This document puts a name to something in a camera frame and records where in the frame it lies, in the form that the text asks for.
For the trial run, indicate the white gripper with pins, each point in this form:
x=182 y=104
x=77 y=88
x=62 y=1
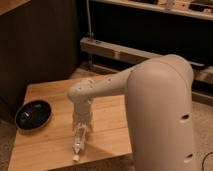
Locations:
x=82 y=114

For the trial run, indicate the clear plastic bottle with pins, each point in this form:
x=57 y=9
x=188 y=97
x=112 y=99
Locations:
x=79 y=141

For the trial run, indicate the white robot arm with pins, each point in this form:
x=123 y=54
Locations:
x=158 y=104

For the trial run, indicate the black ceramic bowl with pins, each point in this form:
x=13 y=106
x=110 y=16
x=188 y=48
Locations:
x=33 y=115

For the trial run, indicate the metal vertical pole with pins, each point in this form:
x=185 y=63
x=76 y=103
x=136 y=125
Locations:
x=90 y=31

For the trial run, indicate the black flat device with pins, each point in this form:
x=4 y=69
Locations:
x=197 y=66

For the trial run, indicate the wooden shelf board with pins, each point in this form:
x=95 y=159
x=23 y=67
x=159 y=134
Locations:
x=159 y=8

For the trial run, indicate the wooden beam frame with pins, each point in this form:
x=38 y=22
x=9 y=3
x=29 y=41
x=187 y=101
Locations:
x=133 y=56

